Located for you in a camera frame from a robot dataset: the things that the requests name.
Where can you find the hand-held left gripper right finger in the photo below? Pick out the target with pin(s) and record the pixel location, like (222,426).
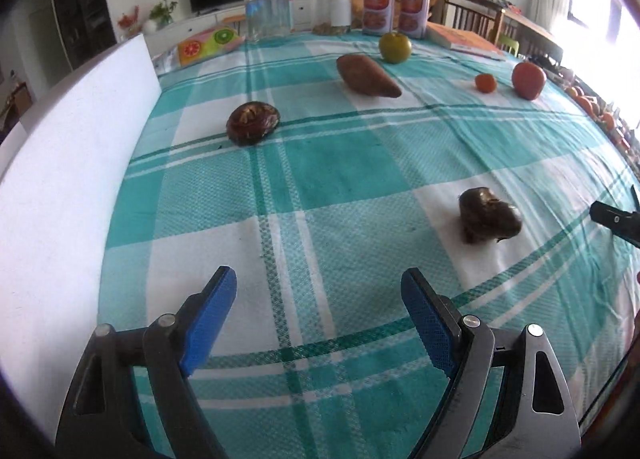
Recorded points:
(430,326)

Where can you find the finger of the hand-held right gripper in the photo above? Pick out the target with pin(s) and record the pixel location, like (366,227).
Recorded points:
(617,220)

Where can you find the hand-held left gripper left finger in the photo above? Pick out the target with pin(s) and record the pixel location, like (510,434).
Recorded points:
(210,319)

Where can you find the pile of oranges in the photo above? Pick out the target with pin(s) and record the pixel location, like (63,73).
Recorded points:
(592,106)

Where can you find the dark brown mushroom near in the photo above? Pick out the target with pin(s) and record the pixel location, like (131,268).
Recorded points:
(489,216)

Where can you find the dark brown mushroom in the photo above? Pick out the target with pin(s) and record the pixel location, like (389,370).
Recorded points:
(489,216)
(252,124)

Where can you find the red apple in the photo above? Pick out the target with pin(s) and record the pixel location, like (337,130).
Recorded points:
(528,80)

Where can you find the teal checked tablecloth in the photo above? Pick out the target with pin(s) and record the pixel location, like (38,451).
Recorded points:
(350,179)

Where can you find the small orange tangerine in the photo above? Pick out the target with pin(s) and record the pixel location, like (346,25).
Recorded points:
(485,83)

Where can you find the white foam board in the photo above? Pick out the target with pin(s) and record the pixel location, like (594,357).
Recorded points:
(70,179)

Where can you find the dark brown mushroom far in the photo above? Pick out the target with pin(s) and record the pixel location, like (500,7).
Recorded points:
(252,124)

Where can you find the wooden table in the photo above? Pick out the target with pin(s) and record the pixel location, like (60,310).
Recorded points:
(532,34)

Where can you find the green chair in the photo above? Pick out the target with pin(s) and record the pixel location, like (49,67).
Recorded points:
(509,45)

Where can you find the orange book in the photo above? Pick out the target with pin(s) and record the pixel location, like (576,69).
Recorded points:
(465,40)

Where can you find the wooden chair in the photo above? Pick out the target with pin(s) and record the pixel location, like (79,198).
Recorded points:
(472,14)

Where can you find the sweet potato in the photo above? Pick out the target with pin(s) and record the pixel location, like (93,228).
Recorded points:
(366,75)

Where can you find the fruit print cushion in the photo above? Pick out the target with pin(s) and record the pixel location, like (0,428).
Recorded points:
(210,43)

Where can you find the green apple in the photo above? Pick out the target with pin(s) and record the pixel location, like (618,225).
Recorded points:
(395,47)

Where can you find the red-white can right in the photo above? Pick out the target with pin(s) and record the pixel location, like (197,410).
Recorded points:
(414,13)

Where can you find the red-white can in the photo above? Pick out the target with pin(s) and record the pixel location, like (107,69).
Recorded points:
(414,13)
(378,9)

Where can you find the white tv cabinet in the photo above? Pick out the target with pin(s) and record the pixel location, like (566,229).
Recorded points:
(200,23)

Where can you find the potted green plant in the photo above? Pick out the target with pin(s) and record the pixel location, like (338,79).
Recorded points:
(161,15)

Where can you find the clear plastic jar left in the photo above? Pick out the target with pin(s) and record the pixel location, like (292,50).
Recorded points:
(267,14)

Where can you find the red flower plant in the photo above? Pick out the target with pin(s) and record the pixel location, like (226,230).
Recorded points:
(129,19)

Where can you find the red-white can left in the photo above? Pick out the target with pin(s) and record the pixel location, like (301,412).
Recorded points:
(378,9)

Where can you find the clear jar with white label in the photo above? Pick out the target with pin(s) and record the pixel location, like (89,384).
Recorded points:
(331,9)

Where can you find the dark bookcase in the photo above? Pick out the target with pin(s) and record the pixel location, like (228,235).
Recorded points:
(80,4)

